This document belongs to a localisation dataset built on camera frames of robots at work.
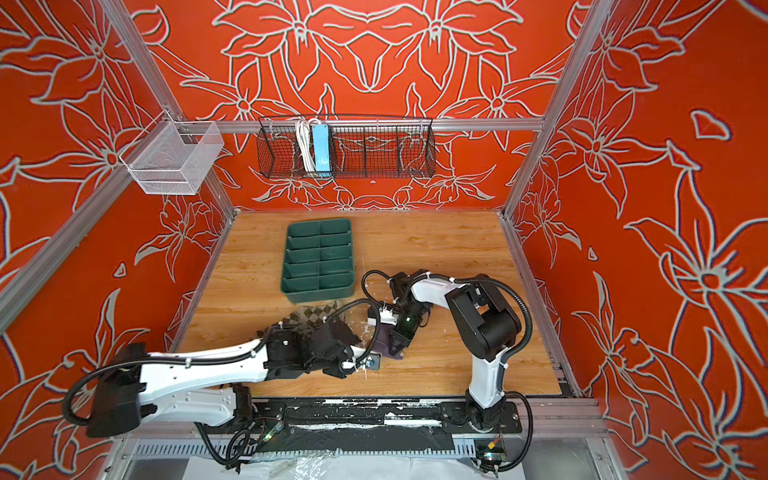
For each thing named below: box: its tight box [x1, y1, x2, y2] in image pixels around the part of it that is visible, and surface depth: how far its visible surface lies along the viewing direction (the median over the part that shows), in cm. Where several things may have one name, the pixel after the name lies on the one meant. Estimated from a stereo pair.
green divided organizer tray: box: [281, 218, 355, 304], surface depth 100 cm
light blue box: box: [312, 124, 331, 172], surface depth 91 cm
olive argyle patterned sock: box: [281, 300, 354, 327], surface depth 92 cm
